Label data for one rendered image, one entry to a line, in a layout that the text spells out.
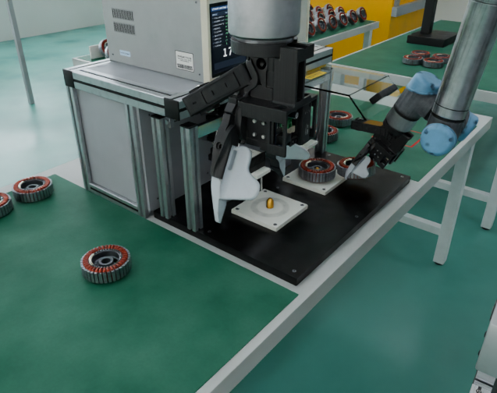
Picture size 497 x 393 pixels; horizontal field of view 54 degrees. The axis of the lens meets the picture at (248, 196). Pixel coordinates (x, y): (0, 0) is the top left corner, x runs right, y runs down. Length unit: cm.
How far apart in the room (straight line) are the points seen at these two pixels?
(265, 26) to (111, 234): 92
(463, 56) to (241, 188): 70
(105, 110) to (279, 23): 90
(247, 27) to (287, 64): 5
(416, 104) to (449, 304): 124
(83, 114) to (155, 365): 76
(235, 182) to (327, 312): 167
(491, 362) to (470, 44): 63
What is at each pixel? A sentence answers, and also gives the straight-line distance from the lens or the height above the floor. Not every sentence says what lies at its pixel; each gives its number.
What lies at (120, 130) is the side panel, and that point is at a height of 98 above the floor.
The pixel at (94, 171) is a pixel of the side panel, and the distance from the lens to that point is 151.
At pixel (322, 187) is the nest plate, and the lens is 144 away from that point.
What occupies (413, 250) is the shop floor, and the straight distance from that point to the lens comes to 263.
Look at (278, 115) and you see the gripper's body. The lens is 51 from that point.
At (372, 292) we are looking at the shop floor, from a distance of 232.
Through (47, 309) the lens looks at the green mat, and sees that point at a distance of 113.
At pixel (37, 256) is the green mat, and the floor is 75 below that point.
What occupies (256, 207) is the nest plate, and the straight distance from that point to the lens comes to 133.
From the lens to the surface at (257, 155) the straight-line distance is 129.
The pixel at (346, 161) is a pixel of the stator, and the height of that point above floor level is 83.
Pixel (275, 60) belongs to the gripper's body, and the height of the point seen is 134.
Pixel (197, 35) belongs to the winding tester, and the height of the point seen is 123.
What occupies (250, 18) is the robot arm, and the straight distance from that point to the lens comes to 50.
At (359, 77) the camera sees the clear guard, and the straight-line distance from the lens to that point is 149.
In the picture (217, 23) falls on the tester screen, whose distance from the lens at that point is 120.
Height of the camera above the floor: 146
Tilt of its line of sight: 29 degrees down
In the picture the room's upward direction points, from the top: straight up
